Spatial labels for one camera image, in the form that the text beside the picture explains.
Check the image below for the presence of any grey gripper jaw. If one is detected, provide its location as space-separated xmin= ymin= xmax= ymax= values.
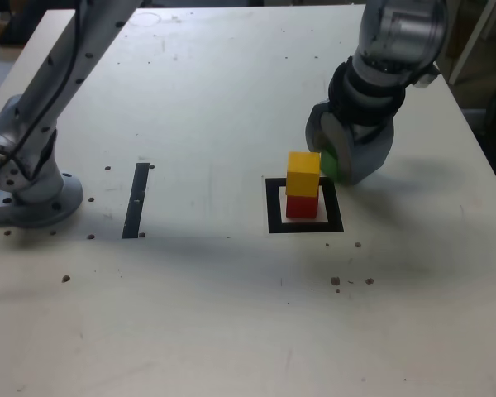
xmin=318 ymin=110 xmax=397 ymax=186

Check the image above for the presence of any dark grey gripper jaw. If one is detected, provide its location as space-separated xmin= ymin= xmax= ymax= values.
xmin=305 ymin=100 xmax=336 ymax=157

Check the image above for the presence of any green cube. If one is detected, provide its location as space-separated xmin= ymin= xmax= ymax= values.
xmin=319 ymin=146 xmax=343 ymax=184

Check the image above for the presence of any yellow cube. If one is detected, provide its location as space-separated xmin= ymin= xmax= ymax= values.
xmin=285 ymin=151 xmax=322 ymax=199

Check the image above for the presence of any red cube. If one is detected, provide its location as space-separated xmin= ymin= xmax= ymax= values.
xmin=284 ymin=194 xmax=320 ymax=220

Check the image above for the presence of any black tape square outline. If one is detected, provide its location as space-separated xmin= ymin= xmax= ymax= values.
xmin=265 ymin=176 xmax=345 ymax=235

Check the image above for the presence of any black tape strip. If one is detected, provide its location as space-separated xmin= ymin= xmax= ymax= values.
xmin=122 ymin=162 xmax=150 ymax=240

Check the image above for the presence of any white metal frame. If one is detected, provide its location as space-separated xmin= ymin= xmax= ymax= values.
xmin=441 ymin=0 xmax=496 ymax=86

